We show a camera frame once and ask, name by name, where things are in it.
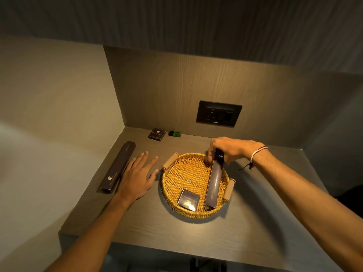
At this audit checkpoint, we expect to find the person's left hand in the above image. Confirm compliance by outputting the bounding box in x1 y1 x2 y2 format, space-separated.
116 151 160 202

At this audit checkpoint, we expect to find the person's right hand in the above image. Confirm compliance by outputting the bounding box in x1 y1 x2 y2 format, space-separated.
208 137 265 166

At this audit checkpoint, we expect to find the long dark brown box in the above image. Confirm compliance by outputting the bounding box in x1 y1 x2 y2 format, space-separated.
99 141 136 194
204 148 225 209

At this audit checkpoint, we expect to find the person's right forearm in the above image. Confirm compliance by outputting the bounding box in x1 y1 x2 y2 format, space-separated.
251 144 363 272

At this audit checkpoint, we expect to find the person's left forearm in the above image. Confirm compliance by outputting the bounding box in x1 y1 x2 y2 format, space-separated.
45 193 136 272

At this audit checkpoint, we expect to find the small square dark box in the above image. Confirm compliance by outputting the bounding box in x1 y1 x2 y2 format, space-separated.
148 128 166 142
177 189 201 212

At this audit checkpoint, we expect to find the round wicker basket tray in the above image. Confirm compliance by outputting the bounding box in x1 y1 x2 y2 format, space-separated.
161 152 236 220

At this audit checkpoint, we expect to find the red and white wrist thread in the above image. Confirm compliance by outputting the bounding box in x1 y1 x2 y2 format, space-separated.
239 146 269 171

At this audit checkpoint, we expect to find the black wall socket panel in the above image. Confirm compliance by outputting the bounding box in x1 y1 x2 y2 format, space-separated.
196 100 243 127

